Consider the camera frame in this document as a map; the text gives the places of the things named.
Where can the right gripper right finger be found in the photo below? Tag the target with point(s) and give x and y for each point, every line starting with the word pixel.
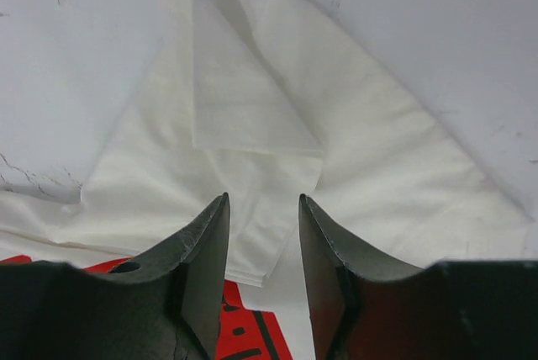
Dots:
pixel 365 304

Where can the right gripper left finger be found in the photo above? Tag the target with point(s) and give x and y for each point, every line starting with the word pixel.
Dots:
pixel 162 304

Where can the white Coca-Cola t-shirt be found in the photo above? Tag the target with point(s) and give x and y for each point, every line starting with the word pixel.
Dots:
pixel 122 120

